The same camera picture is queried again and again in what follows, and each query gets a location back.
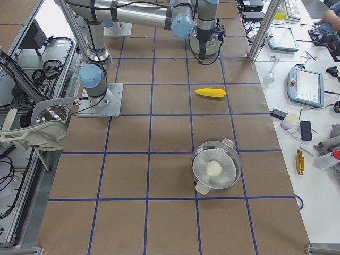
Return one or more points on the white plastic cup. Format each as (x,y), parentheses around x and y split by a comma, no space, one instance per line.
(289,120)

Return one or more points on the yellow corn cob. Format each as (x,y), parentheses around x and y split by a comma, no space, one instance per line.
(211,92)

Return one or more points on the white steamed bun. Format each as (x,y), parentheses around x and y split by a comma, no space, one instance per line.
(213,168)

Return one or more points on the blue teach pendant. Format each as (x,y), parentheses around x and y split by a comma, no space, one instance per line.
(281,38)
(305,87)

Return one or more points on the black power adapter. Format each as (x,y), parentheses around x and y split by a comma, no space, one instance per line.
(278,114)

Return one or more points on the white keyboard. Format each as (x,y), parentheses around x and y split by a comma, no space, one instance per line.
(292,10)

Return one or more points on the steel steamer pot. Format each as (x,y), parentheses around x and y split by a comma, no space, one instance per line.
(222,151)

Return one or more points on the person forearm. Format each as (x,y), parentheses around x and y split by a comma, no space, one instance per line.
(331,17)

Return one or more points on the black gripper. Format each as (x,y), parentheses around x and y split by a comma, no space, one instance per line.
(203,36)

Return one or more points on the gold brass fitting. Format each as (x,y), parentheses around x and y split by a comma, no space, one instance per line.
(300,162)

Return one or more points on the pale green cooking pot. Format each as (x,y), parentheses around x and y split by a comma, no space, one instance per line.
(212,46)

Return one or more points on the aluminium frame post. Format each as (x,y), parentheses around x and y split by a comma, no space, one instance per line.
(269,16)

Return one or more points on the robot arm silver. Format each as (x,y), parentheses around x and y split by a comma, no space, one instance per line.
(180,17)

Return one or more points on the steel bowl on stand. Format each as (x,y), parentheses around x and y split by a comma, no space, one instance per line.
(55,112)

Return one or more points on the grey mounting plate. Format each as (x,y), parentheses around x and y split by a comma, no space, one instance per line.
(110,105)

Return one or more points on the black phone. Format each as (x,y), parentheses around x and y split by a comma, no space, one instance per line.
(306,131)

